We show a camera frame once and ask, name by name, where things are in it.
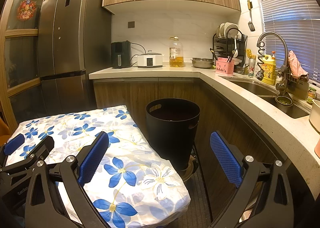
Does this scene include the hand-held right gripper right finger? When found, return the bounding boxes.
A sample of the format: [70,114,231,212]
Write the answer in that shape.
[209,130,295,228]

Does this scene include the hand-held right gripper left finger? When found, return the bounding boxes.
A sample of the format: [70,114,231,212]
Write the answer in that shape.
[24,131,110,228]

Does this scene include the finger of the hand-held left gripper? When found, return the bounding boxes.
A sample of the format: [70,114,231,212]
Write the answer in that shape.
[0,136,55,176]
[0,134,25,169]

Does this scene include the black trash bin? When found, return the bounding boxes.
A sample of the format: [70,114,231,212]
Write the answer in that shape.
[146,98,200,170]

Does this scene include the orange chair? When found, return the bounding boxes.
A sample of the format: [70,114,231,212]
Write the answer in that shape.
[0,118,11,143]

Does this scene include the blue floral tablecloth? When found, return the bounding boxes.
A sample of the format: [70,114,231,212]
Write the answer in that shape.
[5,104,190,228]

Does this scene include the wooden glass door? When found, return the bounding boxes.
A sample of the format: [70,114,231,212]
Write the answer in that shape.
[0,0,63,133]

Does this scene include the steel sink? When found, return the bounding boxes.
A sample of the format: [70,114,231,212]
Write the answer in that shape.
[226,79,310,119]

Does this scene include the sink strainer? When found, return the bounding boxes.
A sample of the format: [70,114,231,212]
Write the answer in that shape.
[275,95,293,106]

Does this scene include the pink utensil holder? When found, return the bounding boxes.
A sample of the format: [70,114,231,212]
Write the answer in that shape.
[215,57,235,76]

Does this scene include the silver drink can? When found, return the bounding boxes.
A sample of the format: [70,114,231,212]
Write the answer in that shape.
[248,58,257,77]

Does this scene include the yellow detergent bottle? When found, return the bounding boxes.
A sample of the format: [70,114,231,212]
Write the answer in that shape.
[261,51,277,86]

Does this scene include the steel bowl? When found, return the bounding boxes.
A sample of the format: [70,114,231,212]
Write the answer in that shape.
[190,57,215,69]

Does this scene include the white pot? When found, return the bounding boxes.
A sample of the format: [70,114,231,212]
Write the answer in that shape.
[309,99,320,134]

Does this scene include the black air fryer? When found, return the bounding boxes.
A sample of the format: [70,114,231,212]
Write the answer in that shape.
[111,41,132,69]

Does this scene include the small glass jar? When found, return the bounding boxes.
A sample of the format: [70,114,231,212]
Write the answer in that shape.
[307,86,317,104]

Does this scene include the white ladle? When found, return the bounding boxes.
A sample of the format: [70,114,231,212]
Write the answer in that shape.
[231,35,239,57]

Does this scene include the white electric cooker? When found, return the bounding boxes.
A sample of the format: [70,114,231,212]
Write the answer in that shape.
[137,50,163,68]

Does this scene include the cooking oil bottle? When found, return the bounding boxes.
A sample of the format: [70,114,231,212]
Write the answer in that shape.
[169,36,184,68]

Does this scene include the black dish rack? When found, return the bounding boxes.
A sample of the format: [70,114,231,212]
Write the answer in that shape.
[212,22,248,67]

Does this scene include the pink dish cloth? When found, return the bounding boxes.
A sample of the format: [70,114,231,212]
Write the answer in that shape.
[287,50,309,79]

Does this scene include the grey refrigerator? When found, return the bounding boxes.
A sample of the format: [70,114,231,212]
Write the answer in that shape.
[37,0,112,116]

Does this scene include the steel kitchen faucet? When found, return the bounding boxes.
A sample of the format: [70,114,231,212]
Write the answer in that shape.
[255,31,290,97]

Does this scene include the colourful door decoration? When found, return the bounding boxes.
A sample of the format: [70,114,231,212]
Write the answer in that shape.
[16,0,38,21]

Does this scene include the hanging metal spatula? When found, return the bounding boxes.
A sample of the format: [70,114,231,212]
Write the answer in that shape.
[247,0,256,32]

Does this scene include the window blinds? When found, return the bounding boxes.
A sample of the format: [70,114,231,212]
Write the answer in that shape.
[250,0,320,83]

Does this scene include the black power cable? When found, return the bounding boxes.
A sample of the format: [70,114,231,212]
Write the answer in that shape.
[130,42,148,67]

